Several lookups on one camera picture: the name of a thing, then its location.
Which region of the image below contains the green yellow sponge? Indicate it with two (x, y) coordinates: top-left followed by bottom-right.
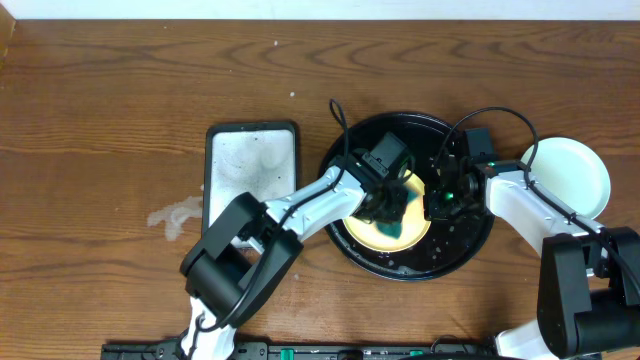
(375, 190), (418, 239)

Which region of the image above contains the yellow plate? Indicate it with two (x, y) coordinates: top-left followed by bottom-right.
(343, 174), (430, 252)

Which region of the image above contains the light green plate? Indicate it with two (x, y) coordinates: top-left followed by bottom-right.
(531, 137), (611, 219)

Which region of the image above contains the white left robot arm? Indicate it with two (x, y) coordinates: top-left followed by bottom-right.
(180, 149), (415, 359)

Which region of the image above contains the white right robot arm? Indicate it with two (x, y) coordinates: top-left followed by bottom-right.
(425, 155), (639, 359)

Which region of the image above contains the round black tray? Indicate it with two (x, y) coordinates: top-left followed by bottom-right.
(325, 112), (494, 281)

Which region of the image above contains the rectangular black sponge tray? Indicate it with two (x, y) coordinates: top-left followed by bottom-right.
(202, 121), (299, 231)

